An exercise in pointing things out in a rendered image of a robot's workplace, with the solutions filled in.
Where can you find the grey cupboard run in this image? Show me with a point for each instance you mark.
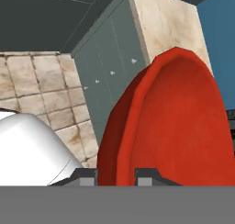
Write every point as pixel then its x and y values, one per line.
pixel 113 59

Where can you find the red bowl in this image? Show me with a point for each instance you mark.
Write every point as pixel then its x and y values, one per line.
pixel 177 126

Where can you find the white rounded object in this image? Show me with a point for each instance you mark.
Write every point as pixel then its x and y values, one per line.
pixel 27 151

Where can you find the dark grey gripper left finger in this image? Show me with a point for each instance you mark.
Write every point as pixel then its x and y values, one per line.
pixel 87 176

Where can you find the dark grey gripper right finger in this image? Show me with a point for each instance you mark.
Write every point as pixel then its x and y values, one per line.
pixel 145 176

